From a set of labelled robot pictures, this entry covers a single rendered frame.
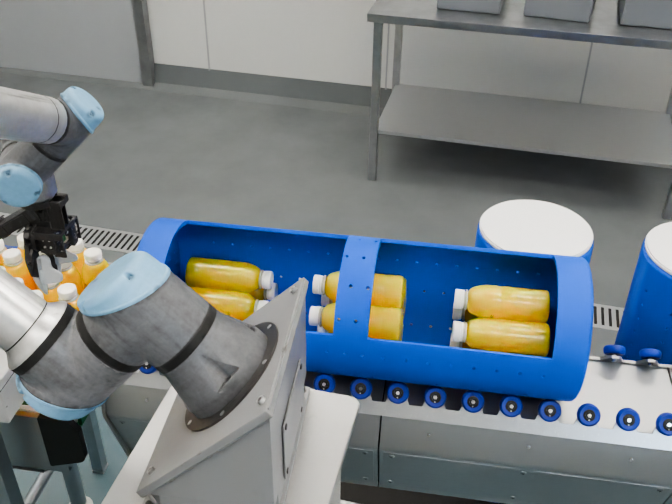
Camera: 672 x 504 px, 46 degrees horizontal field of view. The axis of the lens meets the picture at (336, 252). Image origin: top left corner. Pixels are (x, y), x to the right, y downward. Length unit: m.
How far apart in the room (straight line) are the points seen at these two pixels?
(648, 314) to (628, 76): 2.95
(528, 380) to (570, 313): 0.15
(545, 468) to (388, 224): 2.36
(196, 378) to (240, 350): 0.07
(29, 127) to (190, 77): 4.12
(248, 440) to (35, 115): 0.58
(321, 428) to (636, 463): 0.70
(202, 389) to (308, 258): 0.71
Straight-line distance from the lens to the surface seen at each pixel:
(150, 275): 1.08
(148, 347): 1.09
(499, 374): 1.54
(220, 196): 4.16
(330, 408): 1.34
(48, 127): 1.31
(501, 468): 1.74
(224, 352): 1.10
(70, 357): 1.13
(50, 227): 1.60
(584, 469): 1.73
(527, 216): 2.08
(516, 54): 4.83
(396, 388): 1.63
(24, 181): 1.40
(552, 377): 1.54
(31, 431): 1.81
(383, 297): 1.58
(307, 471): 1.25
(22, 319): 1.14
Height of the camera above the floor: 2.11
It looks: 35 degrees down
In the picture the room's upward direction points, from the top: 1 degrees clockwise
